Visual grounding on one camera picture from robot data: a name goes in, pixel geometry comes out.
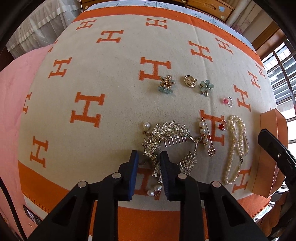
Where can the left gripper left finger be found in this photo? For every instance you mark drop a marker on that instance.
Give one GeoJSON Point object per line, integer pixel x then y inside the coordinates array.
{"type": "Point", "coordinates": [116, 187]}

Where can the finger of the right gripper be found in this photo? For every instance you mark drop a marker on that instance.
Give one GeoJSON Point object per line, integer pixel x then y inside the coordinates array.
{"type": "Point", "coordinates": [281, 155]}

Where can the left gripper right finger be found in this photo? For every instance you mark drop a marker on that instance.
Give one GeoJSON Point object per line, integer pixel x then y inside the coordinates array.
{"type": "Point", "coordinates": [183, 188]}

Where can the pearl safety pin brooch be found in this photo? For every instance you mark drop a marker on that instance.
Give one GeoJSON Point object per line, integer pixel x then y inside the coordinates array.
{"type": "Point", "coordinates": [206, 138]}

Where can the silver leaf hair comb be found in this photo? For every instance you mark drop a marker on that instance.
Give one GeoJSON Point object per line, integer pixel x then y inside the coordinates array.
{"type": "Point", "coordinates": [167, 134]}

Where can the green flower brooch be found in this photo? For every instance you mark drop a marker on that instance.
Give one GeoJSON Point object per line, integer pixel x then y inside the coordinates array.
{"type": "Point", "coordinates": [206, 87]}

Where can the gold cross flower brooch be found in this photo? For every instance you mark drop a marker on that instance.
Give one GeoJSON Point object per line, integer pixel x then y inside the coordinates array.
{"type": "Point", "coordinates": [166, 84]}

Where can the gold round brooch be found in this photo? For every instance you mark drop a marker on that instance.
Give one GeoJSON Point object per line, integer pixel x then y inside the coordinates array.
{"type": "Point", "coordinates": [190, 81]}

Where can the right human hand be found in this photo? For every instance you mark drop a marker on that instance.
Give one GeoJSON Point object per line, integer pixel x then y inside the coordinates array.
{"type": "Point", "coordinates": [271, 219]}

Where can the pink tray box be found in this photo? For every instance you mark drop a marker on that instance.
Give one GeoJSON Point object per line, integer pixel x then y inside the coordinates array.
{"type": "Point", "coordinates": [268, 177]}

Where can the window metal grille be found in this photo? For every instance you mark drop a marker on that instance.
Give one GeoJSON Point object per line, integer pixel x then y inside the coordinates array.
{"type": "Point", "coordinates": [281, 71]}

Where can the orange beige H blanket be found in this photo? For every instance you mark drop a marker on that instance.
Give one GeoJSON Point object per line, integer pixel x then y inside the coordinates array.
{"type": "Point", "coordinates": [99, 83]}

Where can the pink bed sheet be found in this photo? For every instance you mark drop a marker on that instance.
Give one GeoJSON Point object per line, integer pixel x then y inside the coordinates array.
{"type": "Point", "coordinates": [16, 79]}

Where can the floral curtain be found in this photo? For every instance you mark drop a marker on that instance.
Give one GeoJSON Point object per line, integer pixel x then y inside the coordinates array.
{"type": "Point", "coordinates": [248, 19]}

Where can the wooden desk with drawers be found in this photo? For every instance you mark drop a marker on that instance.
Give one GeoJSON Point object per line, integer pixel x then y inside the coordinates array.
{"type": "Point", "coordinates": [216, 9]}

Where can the white lace covered piano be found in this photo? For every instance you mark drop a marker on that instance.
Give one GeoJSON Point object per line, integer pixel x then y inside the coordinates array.
{"type": "Point", "coordinates": [43, 26]}

